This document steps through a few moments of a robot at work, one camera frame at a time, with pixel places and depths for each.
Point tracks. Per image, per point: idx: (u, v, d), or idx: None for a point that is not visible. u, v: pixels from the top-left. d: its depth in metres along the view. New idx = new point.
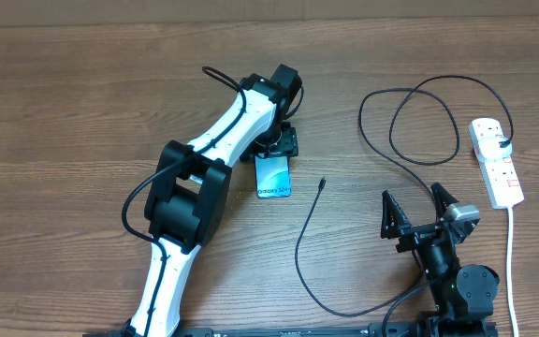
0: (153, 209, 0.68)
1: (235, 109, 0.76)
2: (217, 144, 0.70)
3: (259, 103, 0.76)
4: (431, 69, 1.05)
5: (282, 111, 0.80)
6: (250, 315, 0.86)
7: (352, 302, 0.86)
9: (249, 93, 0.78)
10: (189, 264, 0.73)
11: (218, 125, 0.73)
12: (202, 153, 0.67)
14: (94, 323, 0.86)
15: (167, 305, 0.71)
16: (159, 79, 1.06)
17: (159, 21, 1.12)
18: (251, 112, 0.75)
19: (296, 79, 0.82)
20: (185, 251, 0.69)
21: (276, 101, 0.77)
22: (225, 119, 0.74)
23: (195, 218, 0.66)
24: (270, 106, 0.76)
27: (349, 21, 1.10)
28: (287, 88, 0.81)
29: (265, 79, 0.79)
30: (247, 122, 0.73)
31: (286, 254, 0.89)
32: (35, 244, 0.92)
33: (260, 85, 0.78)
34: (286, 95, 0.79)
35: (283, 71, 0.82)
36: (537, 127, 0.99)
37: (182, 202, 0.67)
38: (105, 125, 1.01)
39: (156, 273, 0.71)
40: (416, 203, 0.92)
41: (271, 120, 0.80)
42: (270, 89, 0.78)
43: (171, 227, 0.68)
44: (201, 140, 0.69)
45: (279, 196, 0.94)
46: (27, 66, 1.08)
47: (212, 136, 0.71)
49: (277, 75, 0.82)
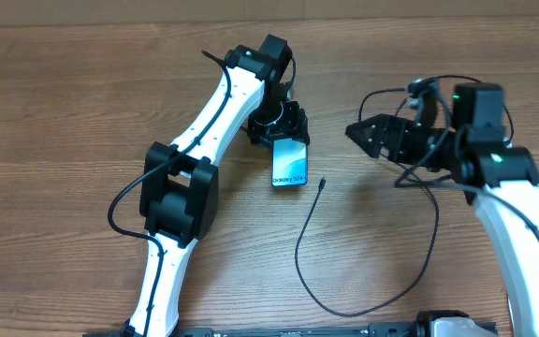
0: (149, 207, 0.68)
1: (220, 92, 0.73)
2: (202, 141, 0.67)
3: (246, 83, 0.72)
4: (431, 69, 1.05)
5: (273, 84, 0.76)
6: (250, 315, 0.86)
7: (352, 302, 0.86)
9: (234, 70, 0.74)
10: (187, 258, 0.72)
11: (202, 117, 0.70)
12: (188, 153, 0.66)
14: (94, 323, 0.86)
15: (166, 301, 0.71)
16: (159, 79, 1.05)
17: (159, 21, 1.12)
18: (238, 95, 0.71)
19: (285, 49, 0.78)
20: (182, 244, 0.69)
21: (264, 77, 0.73)
22: (211, 107, 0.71)
23: (188, 215, 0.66)
24: (258, 84, 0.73)
27: (349, 21, 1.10)
28: (277, 59, 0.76)
29: (252, 51, 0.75)
30: (234, 109, 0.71)
31: (286, 254, 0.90)
32: (36, 244, 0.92)
33: (247, 60, 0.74)
34: (275, 65, 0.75)
35: (271, 42, 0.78)
36: (537, 127, 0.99)
37: (174, 199, 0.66)
38: (105, 125, 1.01)
39: (154, 271, 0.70)
40: (415, 203, 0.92)
41: (263, 96, 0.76)
42: (257, 63, 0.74)
43: (167, 225, 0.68)
44: (185, 139, 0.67)
45: (294, 184, 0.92)
46: (26, 67, 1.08)
47: (197, 130, 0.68)
49: (266, 46, 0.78)
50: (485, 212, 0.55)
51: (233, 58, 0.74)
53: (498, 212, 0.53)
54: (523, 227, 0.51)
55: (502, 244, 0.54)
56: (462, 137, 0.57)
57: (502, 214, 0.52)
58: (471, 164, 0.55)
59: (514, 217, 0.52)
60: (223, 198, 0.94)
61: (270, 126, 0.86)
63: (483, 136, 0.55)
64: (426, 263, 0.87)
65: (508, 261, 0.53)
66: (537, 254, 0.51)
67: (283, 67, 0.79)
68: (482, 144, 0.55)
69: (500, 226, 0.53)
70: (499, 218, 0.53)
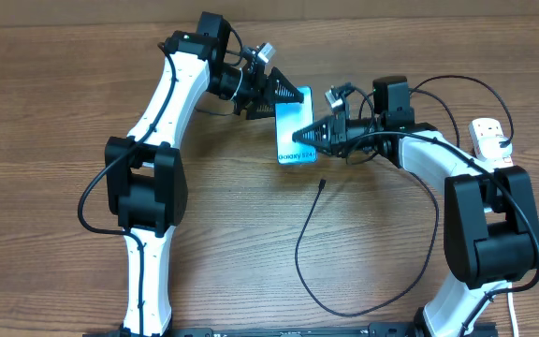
0: (118, 203, 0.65)
1: (166, 79, 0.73)
2: (157, 127, 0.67)
3: (190, 66, 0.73)
4: (431, 69, 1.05)
5: (216, 64, 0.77)
6: (249, 315, 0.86)
7: (352, 302, 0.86)
9: (176, 56, 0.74)
10: (167, 246, 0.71)
11: (152, 106, 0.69)
12: (145, 141, 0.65)
14: (94, 323, 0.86)
15: (156, 297, 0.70)
16: (159, 79, 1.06)
17: (159, 21, 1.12)
18: (183, 79, 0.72)
19: (221, 24, 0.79)
20: (160, 235, 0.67)
21: (206, 58, 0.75)
22: (160, 93, 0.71)
23: (159, 203, 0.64)
24: (202, 65, 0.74)
27: (349, 21, 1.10)
28: (215, 37, 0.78)
29: (190, 35, 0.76)
30: (183, 92, 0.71)
31: (285, 254, 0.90)
32: (36, 244, 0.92)
33: (186, 44, 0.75)
34: (215, 45, 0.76)
35: (206, 21, 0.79)
36: (538, 127, 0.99)
37: (141, 191, 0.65)
38: (105, 125, 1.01)
39: (138, 266, 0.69)
40: (415, 203, 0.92)
41: (209, 78, 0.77)
42: (197, 44, 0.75)
43: (139, 217, 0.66)
44: (140, 128, 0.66)
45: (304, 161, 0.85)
46: (26, 66, 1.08)
47: (151, 118, 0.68)
49: (201, 26, 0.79)
50: (406, 157, 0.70)
51: (172, 44, 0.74)
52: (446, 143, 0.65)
53: (414, 145, 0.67)
54: (429, 144, 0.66)
55: (425, 167, 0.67)
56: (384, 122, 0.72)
57: (415, 145, 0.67)
58: (389, 140, 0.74)
59: (421, 142, 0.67)
60: (219, 197, 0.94)
61: (240, 93, 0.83)
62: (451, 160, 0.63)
63: (399, 118, 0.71)
64: (425, 263, 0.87)
65: (432, 172, 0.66)
66: (444, 152, 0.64)
67: (223, 44, 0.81)
68: (400, 123, 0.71)
69: (415, 153, 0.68)
70: (414, 149, 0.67)
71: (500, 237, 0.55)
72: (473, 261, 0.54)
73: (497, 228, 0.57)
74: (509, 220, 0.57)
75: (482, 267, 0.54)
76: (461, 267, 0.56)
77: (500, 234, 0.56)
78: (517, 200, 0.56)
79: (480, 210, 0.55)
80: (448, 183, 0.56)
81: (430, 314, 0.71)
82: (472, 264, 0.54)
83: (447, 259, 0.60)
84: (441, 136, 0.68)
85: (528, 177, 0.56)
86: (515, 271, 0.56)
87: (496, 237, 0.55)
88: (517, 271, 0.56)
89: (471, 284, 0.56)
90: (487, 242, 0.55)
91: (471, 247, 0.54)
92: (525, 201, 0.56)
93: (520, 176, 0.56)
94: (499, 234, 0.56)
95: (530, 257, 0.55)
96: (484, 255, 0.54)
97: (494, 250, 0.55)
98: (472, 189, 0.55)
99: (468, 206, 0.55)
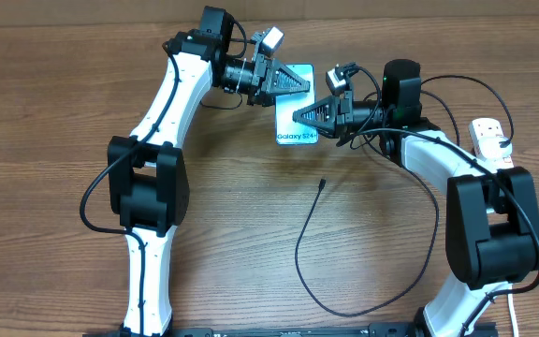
0: (120, 203, 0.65)
1: (168, 79, 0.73)
2: (160, 127, 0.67)
3: (193, 66, 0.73)
4: (431, 69, 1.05)
5: (220, 63, 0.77)
6: (249, 315, 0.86)
7: (352, 302, 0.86)
9: (179, 57, 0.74)
10: (169, 246, 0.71)
11: (155, 106, 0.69)
12: (148, 141, 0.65)
14: (94, 323, 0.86)
15: (157, 296, 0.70)
16: (159, 79, 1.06)
17: (159, 22, 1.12)
18: (186, 79, 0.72)
19: (223, 21, 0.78)
20: (161, 234, 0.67)
21: (210, 58, 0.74)
22: (163, 93, 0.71)
23: (162, 203, 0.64)
24: (205, 66, 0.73)
27: (349, 21, 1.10)
28: (217, 36, 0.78)
29: (194, 36, 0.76)
30: (185, 93, 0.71)
31: (286, 254, 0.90)
32: (36, 244, 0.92)
33: (190, 44, 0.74)
34: (218, 46, 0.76)
35: (209, 18, 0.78)
36: (537, 127, 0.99)
37: (143, 191, 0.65)
38: (105, 125, 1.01)
39: (138, 266, 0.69)
40: (415, 203, 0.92)
41: (211, 77, 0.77)
42: (200, 45, 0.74)
43: (141, 216, 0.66)
44: (143, 128, 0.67)
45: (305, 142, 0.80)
46: (26, 66, 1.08)
47: (153, 118, 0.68)
49: (205, 23, 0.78)
50: (410, 156, 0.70)
51: (175, 44, 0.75)
52: (449, 143, 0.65)
53: (416, 144, 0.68)
54: (431, 144, 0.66)
55: (429, 167, 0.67)
56: (388, 117, 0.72)
57: (418, 144, 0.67)
58: (392, 140, 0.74)
59: (424, 141, 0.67)
60: (219, 197, 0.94)
61: (242, 82, 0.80)
62: (454, 160, 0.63)
63: (403, 112, 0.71)
64: (425, 263, 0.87)
65: (435, 172, 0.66)
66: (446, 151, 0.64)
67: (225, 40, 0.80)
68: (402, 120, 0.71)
69: (419, 153, 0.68)
70: (417, 149, 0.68)
71: (502, 238, 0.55)
72: (473, 261, 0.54)
73: (499, 229, 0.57)
74: (511, 221, 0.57)
75: (482, 268, 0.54)
76: (461, 266, 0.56)
77: (502, 235, 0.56)
78: (518, 201, 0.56)
79: (480, 210, 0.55)
80: (450, 184, 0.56)
81: (430, 314, 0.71)
82: (471, 263, 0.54)
83: (448, 258, 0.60)
84: (444, 136, 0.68)
85: (530, 178, 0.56)
86: (517, 271, 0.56)
87: (497, 238, 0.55)
88: (519, 272, 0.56)
89: (471, 285, 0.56)
90: (488, 243, 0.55)
91: (472, 247, 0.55)
92: (526, 202, 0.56)
93: (522, 177, 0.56)
94: (501, 235, 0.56)
95: (531, 258, 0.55)
96: (485, 255, 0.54)
97: (494, 250, 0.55)
98: (473, 189, 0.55)
99: (468, 206, 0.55)
